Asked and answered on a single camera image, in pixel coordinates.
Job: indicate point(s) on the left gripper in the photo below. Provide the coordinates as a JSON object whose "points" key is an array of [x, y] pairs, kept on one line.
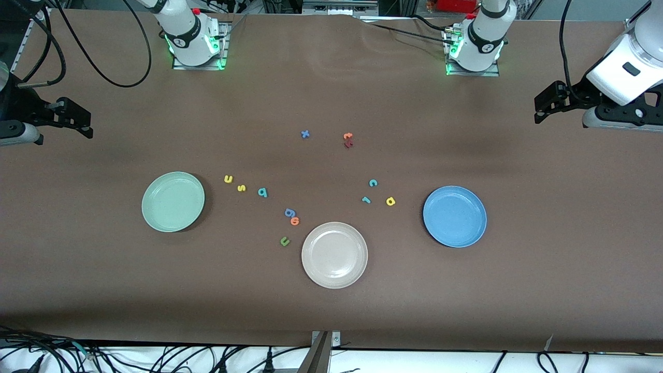
{"points": [[576, 94]]}

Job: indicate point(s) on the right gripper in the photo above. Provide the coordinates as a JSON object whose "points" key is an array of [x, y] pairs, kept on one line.
{"points": [[27, 106]]}

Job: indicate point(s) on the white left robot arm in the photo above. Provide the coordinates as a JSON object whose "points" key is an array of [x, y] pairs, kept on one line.
{"points": [[487, 31]]}

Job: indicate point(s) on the green plate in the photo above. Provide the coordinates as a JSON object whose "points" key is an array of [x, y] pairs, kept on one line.
{"points": [[173, 202]]}

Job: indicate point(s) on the red box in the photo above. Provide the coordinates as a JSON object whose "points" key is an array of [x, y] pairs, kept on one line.
{"points": [[456, 5]]}

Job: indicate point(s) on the blue plate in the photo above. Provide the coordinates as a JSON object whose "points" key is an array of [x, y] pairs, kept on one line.
{"points": [[455, 216]]}

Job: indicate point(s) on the brown table cover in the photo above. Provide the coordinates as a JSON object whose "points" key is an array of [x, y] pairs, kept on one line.
{"points": [[331, 93]]}

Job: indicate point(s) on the blue foam letter g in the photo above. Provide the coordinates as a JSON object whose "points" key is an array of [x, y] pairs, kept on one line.
{"points": [[289, 212]]}

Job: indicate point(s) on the white paper scrap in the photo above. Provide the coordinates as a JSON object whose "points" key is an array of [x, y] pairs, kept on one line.
{"points": [[549, 342]]}

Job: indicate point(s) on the beige plate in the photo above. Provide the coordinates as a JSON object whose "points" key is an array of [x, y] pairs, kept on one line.
{"points": [[334, 255]]}

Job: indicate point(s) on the black power plug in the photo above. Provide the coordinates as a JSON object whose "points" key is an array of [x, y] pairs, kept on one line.
{"points": [[269, 362]]}

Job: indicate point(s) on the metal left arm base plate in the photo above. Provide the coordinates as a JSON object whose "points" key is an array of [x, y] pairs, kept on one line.
{"points": [[481, 73]]}

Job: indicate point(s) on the aluminium frame rail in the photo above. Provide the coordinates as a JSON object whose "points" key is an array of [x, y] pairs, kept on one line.
{"points": [[26, 44], [633, 25]]}

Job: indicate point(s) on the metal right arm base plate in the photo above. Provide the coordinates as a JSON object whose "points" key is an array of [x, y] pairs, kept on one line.
{"points": [[226, 46]]}

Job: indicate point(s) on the metal table edge bracket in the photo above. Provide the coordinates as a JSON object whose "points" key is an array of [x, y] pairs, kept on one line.
{"points": [[318, 357]]}

